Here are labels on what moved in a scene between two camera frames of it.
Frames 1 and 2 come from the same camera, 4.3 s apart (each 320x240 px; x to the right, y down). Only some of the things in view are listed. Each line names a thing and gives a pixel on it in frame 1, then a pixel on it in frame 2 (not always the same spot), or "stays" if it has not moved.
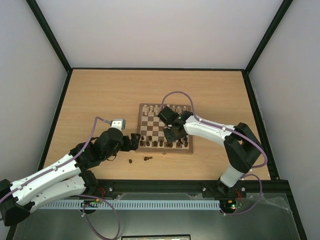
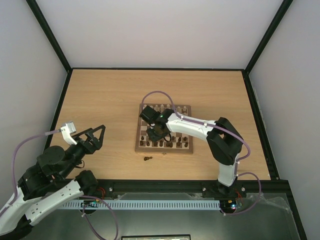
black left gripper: [134, 143] -> [95, 141]
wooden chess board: [152, 138] stays
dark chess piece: [147, 158] stays
